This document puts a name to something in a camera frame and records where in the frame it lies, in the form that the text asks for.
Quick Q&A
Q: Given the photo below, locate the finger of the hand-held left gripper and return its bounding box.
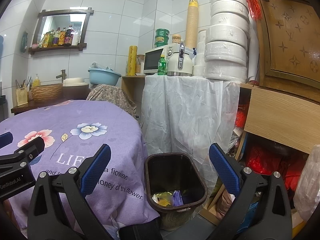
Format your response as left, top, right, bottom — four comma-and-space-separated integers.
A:
0, 136, 45, 170
0, 132, 14, 149

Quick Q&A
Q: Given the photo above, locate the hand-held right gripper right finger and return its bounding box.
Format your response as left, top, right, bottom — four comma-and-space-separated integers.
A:
207, 142, 293, 240

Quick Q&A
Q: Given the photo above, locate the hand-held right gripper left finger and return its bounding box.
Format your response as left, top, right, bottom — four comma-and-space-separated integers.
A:
27, 144, 118, 240

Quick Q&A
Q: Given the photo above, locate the dark brown trash bin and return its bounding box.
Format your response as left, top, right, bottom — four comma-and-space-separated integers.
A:
144, 153, 208, 231

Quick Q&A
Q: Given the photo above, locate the yellow silver foil wrapper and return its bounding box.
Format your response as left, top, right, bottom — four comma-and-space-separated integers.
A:
153, 192, 173, 201

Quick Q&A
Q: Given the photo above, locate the water dispenser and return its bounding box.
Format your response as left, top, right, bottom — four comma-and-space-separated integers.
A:
0, 95, 6, 123

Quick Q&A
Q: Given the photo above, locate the dark wooden counter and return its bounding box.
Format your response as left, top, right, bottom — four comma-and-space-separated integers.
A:
11, 97, 75, 115

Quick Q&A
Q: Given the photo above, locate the red plastic bag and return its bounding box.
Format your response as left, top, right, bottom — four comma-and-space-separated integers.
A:
245, 145, 308, 190

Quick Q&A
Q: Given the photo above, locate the cream utensil holder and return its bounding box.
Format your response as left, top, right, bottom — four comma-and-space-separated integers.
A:
15, 87, 28, 106

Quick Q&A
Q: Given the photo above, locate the purple floral tablecloth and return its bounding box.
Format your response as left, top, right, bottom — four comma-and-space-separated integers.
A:
0, 99, 160, 233

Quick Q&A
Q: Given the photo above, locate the wicker basket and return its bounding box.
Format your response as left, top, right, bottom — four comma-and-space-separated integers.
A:
30, 84, 63, 103

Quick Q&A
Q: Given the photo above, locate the bundle of chopsticks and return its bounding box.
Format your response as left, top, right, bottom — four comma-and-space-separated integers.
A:
15, 77, 32, 89

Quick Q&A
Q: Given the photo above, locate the white cloth cover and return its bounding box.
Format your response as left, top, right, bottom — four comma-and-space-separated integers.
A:
141, 74, 241, 188

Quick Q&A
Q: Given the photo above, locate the brown pot with cream lid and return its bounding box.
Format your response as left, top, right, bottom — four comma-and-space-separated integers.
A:
62, 78, 90, 99

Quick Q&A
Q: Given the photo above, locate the floral patterned cloth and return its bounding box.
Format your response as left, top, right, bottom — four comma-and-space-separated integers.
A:
86, 84, 137, 117

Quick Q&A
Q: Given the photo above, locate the white plastic bag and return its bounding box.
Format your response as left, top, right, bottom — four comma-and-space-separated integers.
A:
294, 145, 320, 222

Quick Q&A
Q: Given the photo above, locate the wooden side shelf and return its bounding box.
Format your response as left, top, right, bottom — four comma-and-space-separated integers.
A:
122, 74, 147, 125

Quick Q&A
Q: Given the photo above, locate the light blue basin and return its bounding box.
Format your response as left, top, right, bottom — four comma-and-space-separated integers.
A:
88, 69, 122, 86

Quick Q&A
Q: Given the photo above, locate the clear plastic container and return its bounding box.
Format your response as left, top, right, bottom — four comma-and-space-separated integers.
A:
90, 62, 114, 72

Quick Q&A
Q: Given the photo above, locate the row of condiment bottles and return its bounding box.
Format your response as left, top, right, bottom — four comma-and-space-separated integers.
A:
37, 25, 82, 48

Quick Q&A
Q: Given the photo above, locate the glass jar with sticks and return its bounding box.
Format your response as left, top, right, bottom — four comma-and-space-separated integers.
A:
136, 54, 145, 74

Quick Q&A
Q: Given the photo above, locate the white electric kettle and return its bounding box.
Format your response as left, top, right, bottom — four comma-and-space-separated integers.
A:
167, 42, 193, 77

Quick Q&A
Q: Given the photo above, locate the yellow roll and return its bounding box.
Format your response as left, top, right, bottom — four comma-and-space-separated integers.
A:
127, 46, 138, 76

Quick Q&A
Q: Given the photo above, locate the stack of white paper rolls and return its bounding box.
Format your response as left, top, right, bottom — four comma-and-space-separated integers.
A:
193, 0, 250, 83

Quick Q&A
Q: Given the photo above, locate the green soda bottle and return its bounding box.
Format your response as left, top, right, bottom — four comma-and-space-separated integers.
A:
157, 55, 167, 76

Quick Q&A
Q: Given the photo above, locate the white microwave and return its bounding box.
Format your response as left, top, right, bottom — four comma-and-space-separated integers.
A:
144, 45, 180, 75

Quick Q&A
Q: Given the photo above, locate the wooden framed mirror shelf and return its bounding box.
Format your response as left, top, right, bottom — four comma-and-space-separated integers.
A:
28, 9, 95, 55

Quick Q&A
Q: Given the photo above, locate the brown patterned wooden case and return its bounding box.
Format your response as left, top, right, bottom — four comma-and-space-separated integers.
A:
251, 0, 320, 97

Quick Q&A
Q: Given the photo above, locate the tall stack of paper cups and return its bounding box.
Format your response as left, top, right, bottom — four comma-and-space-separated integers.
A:
185, 0, 199, 49

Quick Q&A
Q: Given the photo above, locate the red tassel ornament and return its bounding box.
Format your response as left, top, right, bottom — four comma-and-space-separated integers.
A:
246, 0, 262, 20

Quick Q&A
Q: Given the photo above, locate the green wall pouch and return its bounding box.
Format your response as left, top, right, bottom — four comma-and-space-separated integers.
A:
20, 31, 28, 53

